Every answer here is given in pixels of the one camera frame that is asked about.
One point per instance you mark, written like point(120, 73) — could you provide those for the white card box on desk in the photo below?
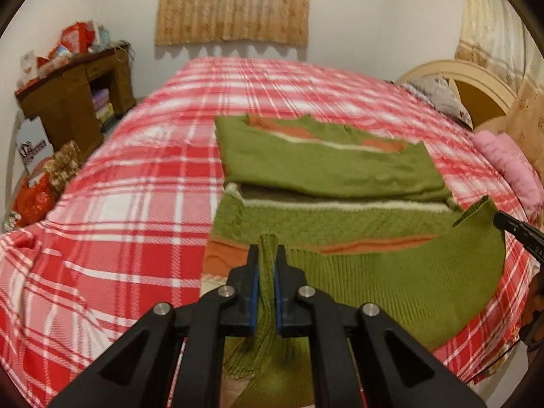
point(29, 67)

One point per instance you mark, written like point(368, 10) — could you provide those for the white printed cardboard box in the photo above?
point(33, 144)

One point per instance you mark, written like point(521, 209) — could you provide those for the beige floral window curtain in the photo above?
point(182, 22)

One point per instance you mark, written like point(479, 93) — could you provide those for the person's right hand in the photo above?
point(532, 316)

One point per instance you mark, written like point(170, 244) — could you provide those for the dark brown wooden desk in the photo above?
point(63, 100)

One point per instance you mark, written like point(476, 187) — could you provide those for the red plaid bed sheet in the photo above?
point(132, 228)

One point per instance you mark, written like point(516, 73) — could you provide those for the green orange striped knit sweater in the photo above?
point(368, 219)

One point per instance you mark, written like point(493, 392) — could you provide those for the beige curtain beside headboard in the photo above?
point(494, 37)

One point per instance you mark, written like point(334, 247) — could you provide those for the red plastic bag on floor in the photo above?
point(34, 201)

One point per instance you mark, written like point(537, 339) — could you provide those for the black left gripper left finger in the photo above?
point(172, 356)

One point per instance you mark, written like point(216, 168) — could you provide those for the cream wooden bed headboard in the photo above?
point(486, 97)

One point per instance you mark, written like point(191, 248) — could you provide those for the red gift box on desk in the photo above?
point(78, 37)

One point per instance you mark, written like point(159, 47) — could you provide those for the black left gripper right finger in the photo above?
point(360, 357)

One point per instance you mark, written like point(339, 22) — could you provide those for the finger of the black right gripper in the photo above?
point(530, 237)

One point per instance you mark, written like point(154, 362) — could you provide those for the grey patterned pillow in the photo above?
point(435, 91)

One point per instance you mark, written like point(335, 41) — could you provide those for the pink folded blanket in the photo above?
point(509, 160)

